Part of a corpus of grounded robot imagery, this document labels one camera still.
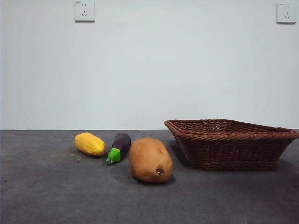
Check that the purple eggplant with green stem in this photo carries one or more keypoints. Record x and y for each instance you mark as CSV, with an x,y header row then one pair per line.
x,y
121,143

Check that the brown potato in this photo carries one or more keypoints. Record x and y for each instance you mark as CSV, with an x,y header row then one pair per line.
x,y
149,161

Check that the yellow corn cob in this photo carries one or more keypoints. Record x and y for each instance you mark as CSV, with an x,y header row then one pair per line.
x,y
90,144

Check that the brown wicker basket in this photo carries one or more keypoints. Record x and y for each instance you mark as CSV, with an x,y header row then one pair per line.
x,y
233,149

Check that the white wall socket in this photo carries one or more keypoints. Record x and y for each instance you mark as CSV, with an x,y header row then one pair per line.
x,y
285,13
84,11

